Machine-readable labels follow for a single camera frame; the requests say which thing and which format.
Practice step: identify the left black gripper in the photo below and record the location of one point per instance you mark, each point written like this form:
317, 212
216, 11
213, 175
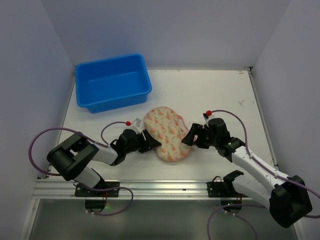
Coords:
146, 140

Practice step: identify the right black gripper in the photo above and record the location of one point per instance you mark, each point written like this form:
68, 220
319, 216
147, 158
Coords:
202, 135

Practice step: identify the floral mesh laundry bag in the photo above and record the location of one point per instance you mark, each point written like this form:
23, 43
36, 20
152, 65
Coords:
168, 128

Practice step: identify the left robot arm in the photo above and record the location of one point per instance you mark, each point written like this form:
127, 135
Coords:
72, 156

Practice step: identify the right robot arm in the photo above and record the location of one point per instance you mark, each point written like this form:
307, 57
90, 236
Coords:
285, 197

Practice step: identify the blue plastic bin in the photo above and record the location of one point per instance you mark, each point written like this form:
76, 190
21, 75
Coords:
112, 83

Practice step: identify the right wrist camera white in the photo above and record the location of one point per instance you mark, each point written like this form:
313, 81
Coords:
208, 115

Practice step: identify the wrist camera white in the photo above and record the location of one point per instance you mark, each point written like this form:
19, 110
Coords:
135, 125
208, 115

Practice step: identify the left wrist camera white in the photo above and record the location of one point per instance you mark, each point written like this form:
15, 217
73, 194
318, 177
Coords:
135, 125

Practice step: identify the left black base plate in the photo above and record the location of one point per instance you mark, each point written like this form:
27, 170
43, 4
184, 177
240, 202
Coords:
104, 189

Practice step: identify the aluminium mounting rail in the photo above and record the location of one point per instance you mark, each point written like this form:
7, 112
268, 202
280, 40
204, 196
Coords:
142, 190

